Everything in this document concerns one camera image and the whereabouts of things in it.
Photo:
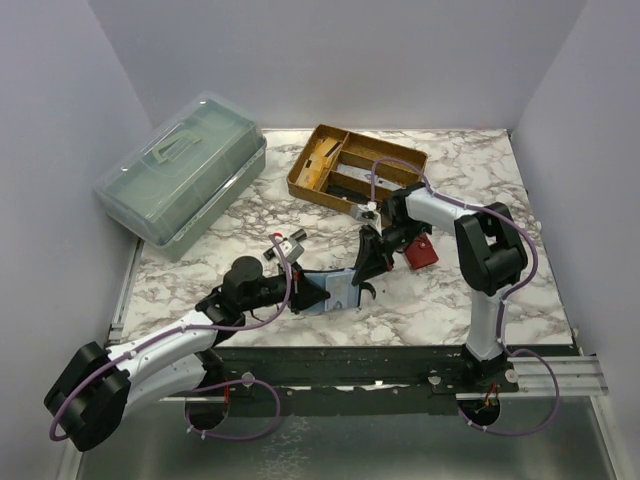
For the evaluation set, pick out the black mounting base rail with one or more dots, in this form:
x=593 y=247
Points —
x=348 y=381

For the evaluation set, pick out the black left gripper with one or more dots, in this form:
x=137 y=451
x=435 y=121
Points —
x=297 y=290

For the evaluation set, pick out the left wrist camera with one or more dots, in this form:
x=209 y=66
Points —
x=291 y=250

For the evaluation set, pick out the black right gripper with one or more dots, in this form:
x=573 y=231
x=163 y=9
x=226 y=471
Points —
x=377 y=253

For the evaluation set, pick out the black T-shaped tool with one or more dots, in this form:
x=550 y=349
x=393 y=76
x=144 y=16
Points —
x=299 y=235

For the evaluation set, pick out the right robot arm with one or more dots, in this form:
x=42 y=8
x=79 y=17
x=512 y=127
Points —
x=491 y=259

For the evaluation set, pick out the white cards in tray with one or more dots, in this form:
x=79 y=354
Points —
x=365 y=175

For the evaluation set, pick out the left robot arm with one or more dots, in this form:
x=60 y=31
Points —
x=100 y=386

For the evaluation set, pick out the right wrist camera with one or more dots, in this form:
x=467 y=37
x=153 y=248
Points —
x=367 y=213

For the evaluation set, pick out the woven wicker organizer tray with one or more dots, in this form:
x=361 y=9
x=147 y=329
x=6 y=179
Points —
x=393 y=162

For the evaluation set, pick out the aluminium extrusion rail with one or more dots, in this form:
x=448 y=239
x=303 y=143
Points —
x=572 y=376

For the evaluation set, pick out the green plastic storage box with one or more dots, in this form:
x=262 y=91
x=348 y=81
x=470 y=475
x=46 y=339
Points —
x=172 y=188

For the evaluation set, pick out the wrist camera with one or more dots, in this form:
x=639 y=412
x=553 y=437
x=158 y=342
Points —
x=367 y=213
x=291 y=250

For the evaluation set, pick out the red leather card holder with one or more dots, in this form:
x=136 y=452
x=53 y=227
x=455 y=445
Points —
x=420 y=253

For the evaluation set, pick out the black cards in tray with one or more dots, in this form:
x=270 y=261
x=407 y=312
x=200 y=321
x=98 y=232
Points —
x=343 y=197

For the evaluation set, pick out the black leather card holder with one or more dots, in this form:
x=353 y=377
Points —
x=343 y=295

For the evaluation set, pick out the gold cards in tray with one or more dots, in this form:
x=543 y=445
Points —
x=319 y=160

